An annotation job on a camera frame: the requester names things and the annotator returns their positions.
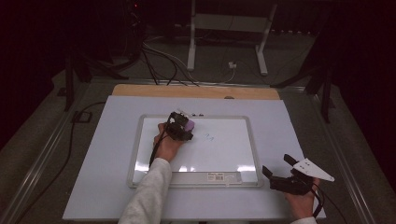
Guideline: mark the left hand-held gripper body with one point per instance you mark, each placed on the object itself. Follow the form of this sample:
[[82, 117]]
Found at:
[[175, 126]]

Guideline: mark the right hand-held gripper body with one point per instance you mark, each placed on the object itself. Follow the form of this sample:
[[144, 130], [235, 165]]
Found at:
[[313, 169]]

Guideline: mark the white whiteboard with grey frame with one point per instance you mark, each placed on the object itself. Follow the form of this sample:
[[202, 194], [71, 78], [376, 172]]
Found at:
[[224, 155]]

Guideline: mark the person's left hand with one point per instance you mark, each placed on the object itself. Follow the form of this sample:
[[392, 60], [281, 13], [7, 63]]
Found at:
[[166, 147]]

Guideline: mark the person's right hand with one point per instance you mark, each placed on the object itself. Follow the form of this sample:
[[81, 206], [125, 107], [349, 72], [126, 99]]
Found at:
[[302, 205]]

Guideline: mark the white table mat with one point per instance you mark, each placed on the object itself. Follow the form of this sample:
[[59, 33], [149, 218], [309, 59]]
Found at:
[[274, 124]]

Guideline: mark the white barcode sticker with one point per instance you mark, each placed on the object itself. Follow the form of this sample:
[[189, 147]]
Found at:
[[215, 177]]

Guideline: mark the white plug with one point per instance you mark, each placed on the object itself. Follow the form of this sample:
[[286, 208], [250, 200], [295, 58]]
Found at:
[[232, 65]]

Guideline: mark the black tripod stand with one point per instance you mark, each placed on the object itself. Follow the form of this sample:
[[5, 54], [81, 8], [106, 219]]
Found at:
[[326, 93], [69, 84]]

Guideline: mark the dark equipment rack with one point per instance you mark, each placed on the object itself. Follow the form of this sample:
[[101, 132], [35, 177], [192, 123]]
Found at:
[[135, 28]]

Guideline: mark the white metal stand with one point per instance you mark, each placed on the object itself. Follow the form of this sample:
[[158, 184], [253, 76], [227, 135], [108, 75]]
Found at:
[[230, 23]]

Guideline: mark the aluminium frame rail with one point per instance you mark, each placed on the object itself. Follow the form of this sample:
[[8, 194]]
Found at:
[[345, 174], [40, 161]]

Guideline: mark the black square floor bracket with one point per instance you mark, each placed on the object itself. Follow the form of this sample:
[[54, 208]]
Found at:
[[81, 117]]

